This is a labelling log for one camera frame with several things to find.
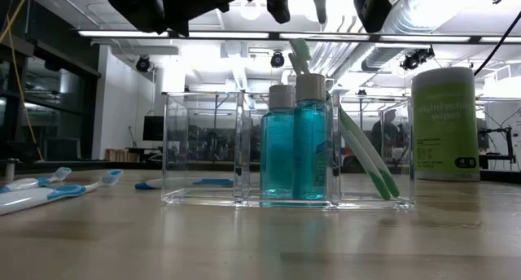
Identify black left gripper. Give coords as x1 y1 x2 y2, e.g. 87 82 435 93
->
100 0 261 37

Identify teal mouthwash bottle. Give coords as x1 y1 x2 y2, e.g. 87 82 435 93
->
260 83 296 199
292 72 329 201

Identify clear acrylic three-compartment organizer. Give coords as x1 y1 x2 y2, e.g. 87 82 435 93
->
161 91 416 211

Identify green and white toothbrush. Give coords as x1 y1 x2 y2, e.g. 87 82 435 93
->
287 51 392 202
292 37 401 199

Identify blue and white toothbrush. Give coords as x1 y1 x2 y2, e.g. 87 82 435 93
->
0 169 124 217
0 167 73 194
134 177 235 190

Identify black round ceiling spotlight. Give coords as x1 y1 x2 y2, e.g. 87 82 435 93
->
269 50 286 68
135 55 155 73

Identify black computer monitor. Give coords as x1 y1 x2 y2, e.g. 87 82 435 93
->
142 116 164 142

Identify person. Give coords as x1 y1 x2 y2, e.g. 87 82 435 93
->
370 108 403 155

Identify green disinfecting wipes canister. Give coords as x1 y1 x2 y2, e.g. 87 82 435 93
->
411 67 481 182

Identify wooden crate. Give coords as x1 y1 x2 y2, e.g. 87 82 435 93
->
104 148 142 163

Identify white ring ceiling lamp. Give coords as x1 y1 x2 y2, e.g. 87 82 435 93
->
239 0 263 21

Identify black ceiling mounted camera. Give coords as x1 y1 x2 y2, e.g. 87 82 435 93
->
400 46 436 72

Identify black cable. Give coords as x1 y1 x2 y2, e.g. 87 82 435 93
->
474 11 521 77

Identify yellow cable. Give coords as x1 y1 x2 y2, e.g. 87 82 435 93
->
0 0 44 161

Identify black table edge rail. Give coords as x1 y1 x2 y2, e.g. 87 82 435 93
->
15 160 164 172

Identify white cylindrical post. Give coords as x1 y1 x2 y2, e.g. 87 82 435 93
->
3 157 20 186

